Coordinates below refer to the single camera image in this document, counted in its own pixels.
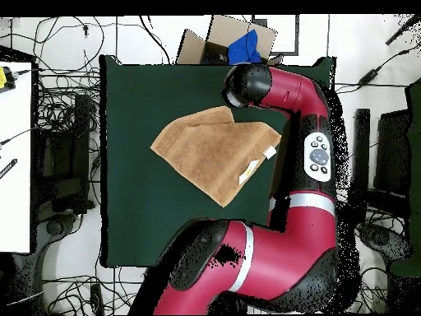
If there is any tan terry towel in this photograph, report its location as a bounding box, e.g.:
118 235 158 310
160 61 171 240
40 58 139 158
150 105 283 208

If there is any dark green table cloth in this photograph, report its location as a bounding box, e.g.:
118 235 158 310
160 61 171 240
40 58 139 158
99 54 336 269

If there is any blue garment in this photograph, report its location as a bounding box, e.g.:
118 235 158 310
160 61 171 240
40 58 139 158
227 29 263 66

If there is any open cardboard box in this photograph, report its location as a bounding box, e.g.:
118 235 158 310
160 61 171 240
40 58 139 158
175 14 285 66

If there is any black equipment rack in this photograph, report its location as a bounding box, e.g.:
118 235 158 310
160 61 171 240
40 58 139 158
32 93 96 215

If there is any black chair base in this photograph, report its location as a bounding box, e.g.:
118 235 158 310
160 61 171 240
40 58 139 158
357 222 412 263

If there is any black equipment box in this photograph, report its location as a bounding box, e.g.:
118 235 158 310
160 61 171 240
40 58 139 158
373 109 413 198

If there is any black power adapter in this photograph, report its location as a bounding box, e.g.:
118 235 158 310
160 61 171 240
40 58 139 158
358 67 382 86

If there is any white side table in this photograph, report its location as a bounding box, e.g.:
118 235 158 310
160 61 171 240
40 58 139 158
0 60 33 254

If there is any black marked strip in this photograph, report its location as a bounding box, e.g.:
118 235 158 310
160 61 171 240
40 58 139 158
0 158 18 180

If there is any green cloth on side table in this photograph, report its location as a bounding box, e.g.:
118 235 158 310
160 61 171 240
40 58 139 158
390 77 421 278

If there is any black rod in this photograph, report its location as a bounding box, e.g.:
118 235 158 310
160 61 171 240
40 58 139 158
385 14 421 46

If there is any black upright post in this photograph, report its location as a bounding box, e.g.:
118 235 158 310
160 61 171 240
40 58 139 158
350 108 372 225

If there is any grey rectangular frame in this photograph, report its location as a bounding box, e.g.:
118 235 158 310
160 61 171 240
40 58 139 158
251 14 300 56

